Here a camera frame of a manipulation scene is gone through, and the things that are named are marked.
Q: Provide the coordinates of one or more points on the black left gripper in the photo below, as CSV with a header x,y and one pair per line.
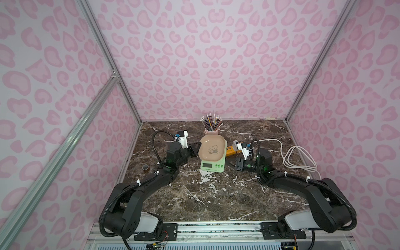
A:
x,y
187,148

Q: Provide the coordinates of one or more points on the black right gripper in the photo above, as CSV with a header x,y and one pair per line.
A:
x,y
240,163

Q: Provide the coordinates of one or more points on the green electronic kitchen scale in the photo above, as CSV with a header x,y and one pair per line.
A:
x,y
213,161

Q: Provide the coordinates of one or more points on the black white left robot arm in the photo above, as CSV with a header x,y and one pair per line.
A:
x,y
122,215

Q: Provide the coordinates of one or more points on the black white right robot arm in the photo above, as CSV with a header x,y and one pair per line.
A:
x,y
328,209

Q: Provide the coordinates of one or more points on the pink panda scale bowl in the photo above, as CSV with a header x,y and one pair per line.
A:
x,y
212,147

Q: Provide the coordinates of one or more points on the orange power strip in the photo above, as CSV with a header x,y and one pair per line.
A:
x,y
232,151

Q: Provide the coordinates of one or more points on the pink metal pencil bucket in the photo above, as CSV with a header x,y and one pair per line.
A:
x,y
211,132

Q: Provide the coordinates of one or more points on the bundle of coloured pencils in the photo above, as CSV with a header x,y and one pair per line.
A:
x,y
211,122

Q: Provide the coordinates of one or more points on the small brown tape roll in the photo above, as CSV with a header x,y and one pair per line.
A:
x,y
145,167

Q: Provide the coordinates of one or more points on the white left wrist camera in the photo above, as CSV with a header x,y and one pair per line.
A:
x,y
181,137

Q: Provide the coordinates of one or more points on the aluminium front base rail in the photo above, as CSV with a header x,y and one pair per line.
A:
x,y
247,235

